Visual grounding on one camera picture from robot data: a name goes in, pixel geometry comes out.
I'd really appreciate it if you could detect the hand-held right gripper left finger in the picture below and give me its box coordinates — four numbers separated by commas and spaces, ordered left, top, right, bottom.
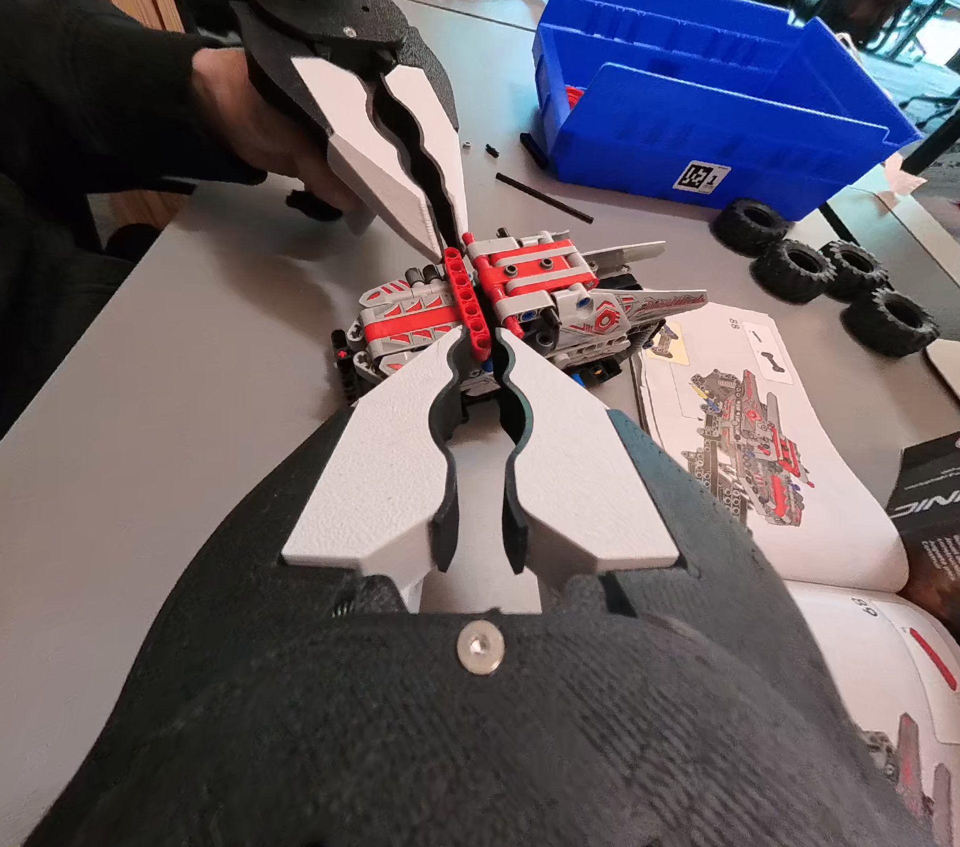
281, 325, 465, 612

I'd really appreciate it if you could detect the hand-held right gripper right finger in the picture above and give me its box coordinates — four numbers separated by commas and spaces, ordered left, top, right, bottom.
495, 329, 680, 577

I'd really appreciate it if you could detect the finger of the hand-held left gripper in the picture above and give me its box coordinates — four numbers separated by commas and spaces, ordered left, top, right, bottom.
375, 61, 470, 248
288, 55, 445, 263

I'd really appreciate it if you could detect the grey red toy brick car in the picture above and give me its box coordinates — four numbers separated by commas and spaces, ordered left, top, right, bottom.
331, 226, 710, 406

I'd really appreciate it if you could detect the red toy brick beam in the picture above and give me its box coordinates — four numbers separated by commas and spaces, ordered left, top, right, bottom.
442, 245, 495, 361

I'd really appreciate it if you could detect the person's left forearm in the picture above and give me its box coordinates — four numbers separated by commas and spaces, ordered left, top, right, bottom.
0, 0, 270, 196

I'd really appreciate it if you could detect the grey desk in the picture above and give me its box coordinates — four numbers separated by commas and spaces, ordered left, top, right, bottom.
0, 0, 960, 847

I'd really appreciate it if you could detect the person's left hand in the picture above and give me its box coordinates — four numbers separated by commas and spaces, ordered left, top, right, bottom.
191, 46, 361, 212

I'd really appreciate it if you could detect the black axle rod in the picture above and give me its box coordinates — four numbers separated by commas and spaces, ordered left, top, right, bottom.
495, 172, 595, 224

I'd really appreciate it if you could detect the blue storage bin white tag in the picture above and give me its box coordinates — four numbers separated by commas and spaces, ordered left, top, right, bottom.
531, 0, 922, 223

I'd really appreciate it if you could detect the white instruction booklet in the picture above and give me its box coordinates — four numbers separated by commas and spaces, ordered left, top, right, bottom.
633, 299, 960, 847

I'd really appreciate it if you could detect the person's dark clothed body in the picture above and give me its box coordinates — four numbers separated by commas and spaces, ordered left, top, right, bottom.
0, 172, 162, 439

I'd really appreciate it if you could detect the black toy set box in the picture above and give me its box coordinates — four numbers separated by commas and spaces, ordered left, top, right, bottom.
885, 430, 960, 619

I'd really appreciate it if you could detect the pale flat card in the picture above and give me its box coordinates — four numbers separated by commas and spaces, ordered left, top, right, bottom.
924, 337, 960, 402

